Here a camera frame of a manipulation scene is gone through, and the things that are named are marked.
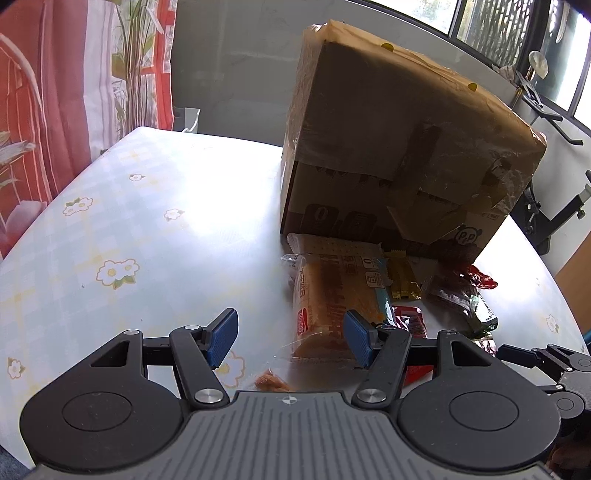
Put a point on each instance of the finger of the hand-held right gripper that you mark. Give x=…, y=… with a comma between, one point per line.
x=519, y=354

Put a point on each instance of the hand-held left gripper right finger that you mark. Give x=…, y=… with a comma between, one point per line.
x=358, y=339

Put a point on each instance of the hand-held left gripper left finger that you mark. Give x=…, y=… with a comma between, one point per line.
x=224, y=337

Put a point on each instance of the green snack packet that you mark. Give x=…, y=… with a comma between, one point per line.
x=482, y=318

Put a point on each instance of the red snack packet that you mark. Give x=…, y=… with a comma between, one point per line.
x=408, y=321

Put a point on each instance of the clear bread packet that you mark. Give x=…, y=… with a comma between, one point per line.
x=323, y=295

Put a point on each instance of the cardboard box with plastic liner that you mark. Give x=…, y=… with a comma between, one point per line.
x=369, y=138

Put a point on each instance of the small orange snack packet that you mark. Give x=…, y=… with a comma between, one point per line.
x=272, y=382

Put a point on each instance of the yellow snack packet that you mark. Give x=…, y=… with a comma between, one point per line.
x=404, y=281

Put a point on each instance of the red shiny wrapper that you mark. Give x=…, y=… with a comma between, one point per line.
x=482, y=279

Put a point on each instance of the brown clear snack packet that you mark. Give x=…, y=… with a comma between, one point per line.
x=450, y=295

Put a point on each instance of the clear cracker packet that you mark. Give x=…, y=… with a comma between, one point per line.
x=332, y=247

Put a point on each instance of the floral tablecloth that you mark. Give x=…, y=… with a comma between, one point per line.
x=161, y=258

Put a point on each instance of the black exercise bike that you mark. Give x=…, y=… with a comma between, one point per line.
x=545, y=217

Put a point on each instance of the white plastic bag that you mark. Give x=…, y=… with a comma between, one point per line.
x=539, y=63

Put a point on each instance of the printed curtain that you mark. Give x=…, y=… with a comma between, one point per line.
x=60, y=92

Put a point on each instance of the black framed window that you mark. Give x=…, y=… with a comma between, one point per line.
x=498, y=32

